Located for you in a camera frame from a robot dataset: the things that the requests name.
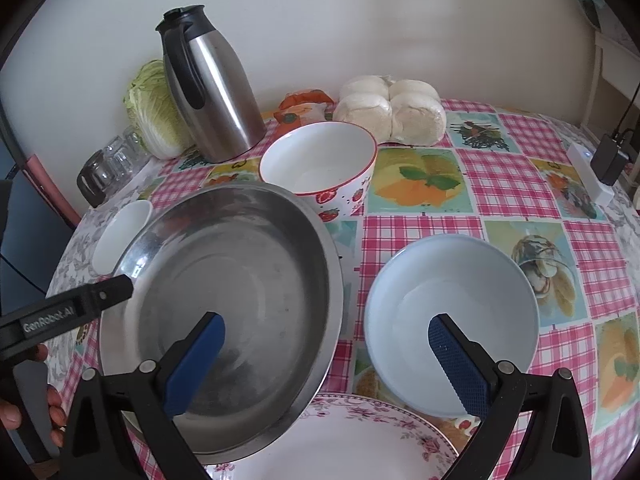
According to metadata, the floral white plate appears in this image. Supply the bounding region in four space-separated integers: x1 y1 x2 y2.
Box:
205 392 460 480

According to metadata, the clear glass cup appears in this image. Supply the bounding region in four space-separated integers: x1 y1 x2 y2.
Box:
102 135 140 182
122 125 152 162

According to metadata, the grey floral table cloth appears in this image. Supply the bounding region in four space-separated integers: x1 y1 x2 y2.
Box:
47 160 168 411

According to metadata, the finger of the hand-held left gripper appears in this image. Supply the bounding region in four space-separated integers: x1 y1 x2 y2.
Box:
87 275 135 315

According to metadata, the small white bowl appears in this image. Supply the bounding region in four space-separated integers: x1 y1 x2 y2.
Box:
91 200 153 276

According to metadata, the steel thermos jug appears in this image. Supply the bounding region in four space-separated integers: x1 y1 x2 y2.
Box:
155 5 267 164

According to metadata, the large steel basin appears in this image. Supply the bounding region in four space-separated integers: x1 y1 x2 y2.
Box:
98 182 346 466

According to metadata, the person's left hand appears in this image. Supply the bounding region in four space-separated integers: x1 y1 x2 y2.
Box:
0 342 67 434

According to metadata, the white power strip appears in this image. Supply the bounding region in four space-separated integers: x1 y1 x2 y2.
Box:
568 142 615 206

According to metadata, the white furniture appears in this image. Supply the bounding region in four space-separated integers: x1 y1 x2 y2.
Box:
580 30 640 136

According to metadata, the orange snack packet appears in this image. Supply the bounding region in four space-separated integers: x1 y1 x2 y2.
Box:
274 89 335 126

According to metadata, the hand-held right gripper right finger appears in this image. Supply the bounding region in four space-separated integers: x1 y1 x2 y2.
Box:
427 312 593 480

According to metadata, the black power adapter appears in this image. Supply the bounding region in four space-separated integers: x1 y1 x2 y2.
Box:
591 132 632 187

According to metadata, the dark blue chair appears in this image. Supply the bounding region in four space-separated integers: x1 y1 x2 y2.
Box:
0 154 82 311

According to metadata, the bag of white steamed buns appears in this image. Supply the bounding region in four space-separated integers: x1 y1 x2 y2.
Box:
333 75 447 147

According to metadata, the white strawberry print bowl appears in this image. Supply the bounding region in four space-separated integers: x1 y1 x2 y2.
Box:
258 121 378 222

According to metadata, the black cable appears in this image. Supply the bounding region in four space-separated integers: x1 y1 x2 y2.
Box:
612 85 640 137

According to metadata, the napa cabbage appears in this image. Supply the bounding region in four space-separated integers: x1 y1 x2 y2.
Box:
123 59 196 160

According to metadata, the pink plaid tablecloth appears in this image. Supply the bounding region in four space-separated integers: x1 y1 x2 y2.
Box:
47 99 628 480

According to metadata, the light blue bowl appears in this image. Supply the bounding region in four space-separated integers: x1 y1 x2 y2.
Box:
363 233 540 418

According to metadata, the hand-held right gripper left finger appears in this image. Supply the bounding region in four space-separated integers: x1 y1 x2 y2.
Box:
59 311 227 480

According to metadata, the wall picture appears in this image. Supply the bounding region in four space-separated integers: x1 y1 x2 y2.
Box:
572 0 608 31

